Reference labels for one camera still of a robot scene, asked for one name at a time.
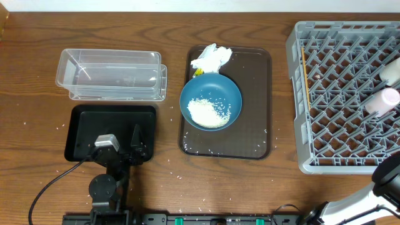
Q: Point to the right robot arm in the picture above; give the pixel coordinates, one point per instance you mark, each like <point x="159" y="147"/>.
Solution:
<point x="378" y="199"/>

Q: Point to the black plastic bin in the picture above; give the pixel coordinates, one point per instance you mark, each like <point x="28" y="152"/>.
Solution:
<point x="90" y="121"/>

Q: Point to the dark brown serving tray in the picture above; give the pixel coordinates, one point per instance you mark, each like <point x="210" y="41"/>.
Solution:
<point x="250" y="135"/>

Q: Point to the pink cup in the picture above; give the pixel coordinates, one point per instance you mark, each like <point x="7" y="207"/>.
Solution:
<point x="383" y="101"/>

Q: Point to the cream white cup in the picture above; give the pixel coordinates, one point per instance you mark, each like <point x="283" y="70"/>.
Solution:
<point x="391" y="72"/>

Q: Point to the white tissue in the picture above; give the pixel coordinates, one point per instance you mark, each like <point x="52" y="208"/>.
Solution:
<point x="212" y="58"/>

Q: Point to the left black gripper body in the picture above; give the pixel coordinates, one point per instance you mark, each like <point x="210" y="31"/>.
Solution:
<point x="124" y="156"/>

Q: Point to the pile of white rice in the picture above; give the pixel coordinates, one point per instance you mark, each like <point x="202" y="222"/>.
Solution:
<point x="208" y="114"/>

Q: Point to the dark blue plate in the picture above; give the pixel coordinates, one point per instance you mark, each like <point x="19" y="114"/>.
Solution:
<point x="217" y="89"/>

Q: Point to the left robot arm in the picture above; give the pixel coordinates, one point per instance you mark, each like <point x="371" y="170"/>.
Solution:
<point x="110" y="190"/>

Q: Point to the yellow green wrapper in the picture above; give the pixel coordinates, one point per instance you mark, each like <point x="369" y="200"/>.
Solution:
<point x="198" y="72"/>

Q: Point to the clear plastic bin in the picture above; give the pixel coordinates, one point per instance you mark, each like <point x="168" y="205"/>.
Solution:
<point x="77" y="57"/>

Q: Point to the grey dishwasher rack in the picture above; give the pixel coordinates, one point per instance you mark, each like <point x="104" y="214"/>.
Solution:
<point x="343" y="62"/>

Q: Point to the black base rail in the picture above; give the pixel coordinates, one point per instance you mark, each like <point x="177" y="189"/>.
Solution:
<point x="163" y="219"/>

